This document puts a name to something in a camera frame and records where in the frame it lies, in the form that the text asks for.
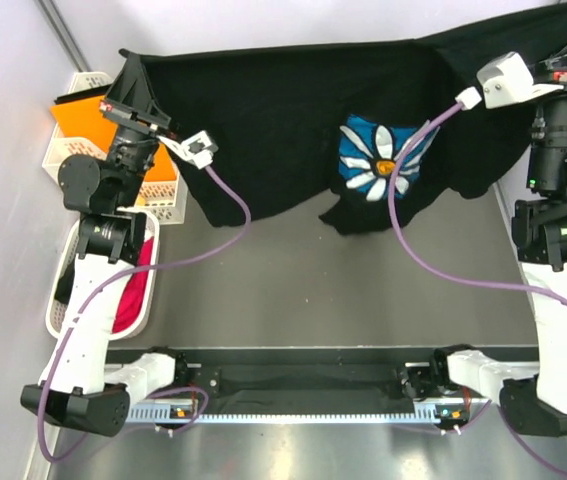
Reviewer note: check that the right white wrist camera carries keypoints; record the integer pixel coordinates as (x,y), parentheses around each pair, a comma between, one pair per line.
(504,81)

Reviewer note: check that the black garment in basket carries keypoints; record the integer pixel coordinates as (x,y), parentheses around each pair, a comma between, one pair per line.
(65,284)

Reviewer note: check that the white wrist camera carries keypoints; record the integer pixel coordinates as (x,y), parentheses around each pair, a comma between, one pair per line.
(197,150)
(504,81)

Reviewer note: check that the red garment in basket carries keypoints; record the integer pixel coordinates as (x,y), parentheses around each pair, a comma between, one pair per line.
(132,298)

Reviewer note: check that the black folder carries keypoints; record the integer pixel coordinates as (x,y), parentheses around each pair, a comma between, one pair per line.
(83,94)

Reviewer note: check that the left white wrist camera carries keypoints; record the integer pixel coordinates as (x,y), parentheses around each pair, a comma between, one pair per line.
(197,150)

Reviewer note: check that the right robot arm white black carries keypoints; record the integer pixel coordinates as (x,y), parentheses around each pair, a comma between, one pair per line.
(558,300)

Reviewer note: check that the white perforated file organizer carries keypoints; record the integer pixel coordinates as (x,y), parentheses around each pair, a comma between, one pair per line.
(100,183)

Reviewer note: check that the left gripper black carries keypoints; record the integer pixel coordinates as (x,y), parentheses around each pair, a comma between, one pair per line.
(130,98)

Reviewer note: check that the white oval laundry basket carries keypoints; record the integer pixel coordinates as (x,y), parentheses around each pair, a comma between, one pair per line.
(55,312)

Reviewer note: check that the orange folder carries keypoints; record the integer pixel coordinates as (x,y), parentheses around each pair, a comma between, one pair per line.
(82,118)

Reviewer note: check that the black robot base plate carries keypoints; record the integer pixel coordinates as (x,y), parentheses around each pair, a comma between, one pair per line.
(311,381)

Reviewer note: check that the black t shirt flower print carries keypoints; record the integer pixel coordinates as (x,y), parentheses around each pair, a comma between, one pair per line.
(292,122)

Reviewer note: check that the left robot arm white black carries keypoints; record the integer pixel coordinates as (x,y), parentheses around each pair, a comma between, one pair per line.
(93,300)

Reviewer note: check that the aluminium frame rail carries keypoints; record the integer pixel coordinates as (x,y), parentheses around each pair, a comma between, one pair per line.
(156,398)

